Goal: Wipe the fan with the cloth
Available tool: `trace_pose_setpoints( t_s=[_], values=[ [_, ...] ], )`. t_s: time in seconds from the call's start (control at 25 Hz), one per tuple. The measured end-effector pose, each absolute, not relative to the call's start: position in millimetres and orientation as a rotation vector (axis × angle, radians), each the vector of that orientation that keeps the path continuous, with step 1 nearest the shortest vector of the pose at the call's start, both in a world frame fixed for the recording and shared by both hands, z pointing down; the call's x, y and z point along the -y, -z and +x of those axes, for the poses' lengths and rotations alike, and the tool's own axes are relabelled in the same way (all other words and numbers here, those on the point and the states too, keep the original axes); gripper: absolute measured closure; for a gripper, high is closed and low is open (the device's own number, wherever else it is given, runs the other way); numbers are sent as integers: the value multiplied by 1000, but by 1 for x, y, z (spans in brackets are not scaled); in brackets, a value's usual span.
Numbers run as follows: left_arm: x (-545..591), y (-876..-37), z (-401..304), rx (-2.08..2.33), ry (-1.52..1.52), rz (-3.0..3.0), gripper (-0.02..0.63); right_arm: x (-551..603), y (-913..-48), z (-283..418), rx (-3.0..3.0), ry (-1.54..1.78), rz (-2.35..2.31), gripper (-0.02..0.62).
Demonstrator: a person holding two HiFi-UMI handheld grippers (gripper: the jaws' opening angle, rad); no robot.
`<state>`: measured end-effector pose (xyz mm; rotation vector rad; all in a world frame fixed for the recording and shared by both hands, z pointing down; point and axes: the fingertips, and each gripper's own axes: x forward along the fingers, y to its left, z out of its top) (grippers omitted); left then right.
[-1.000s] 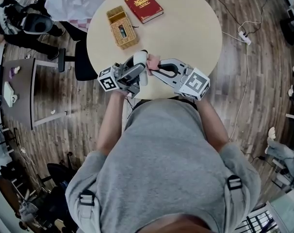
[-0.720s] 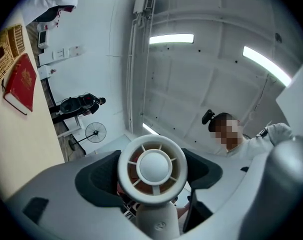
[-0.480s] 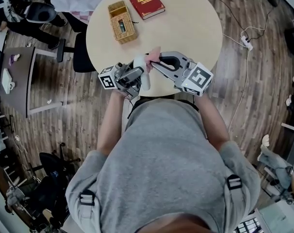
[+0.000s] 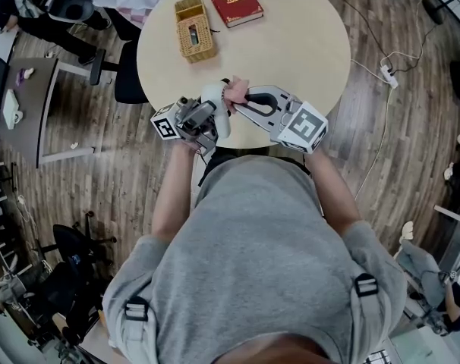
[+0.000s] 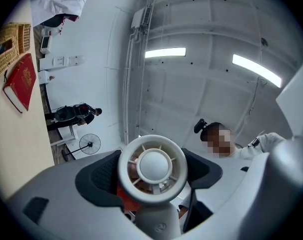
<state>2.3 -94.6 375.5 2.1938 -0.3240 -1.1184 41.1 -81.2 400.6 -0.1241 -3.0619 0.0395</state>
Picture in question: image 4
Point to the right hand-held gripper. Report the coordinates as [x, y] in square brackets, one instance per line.
[302, 127]

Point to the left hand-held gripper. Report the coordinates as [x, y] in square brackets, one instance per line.
[165, 123]

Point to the white handheld fan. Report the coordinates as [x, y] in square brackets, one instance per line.
[214, 93]

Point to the pink knitted cloth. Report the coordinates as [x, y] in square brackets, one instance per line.
[237, 91]

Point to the person's left forearm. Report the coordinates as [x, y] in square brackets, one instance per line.
[173, 199]

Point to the person's right forearm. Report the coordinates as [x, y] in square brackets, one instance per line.
[334, 195]

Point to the wicker tissue box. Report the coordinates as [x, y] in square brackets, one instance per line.
[197, 49]

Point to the black office chair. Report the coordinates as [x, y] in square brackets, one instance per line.
[70, 271]
[129, 78]

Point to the red hardcover book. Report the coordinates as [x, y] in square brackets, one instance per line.
[234, 0]

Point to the pink checkered cloth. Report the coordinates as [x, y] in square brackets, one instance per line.
[135, 13]

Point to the white power strip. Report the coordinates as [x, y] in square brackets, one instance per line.
[388, 76]

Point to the crumpled white paper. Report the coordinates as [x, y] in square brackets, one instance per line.
[74, 145]
[29, 71]

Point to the person's grey t-shirt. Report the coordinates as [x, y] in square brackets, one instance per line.
[252, 256]

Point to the purple small item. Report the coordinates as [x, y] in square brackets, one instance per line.
[22, 78]

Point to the white flat box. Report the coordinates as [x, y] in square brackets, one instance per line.
[10, 108]

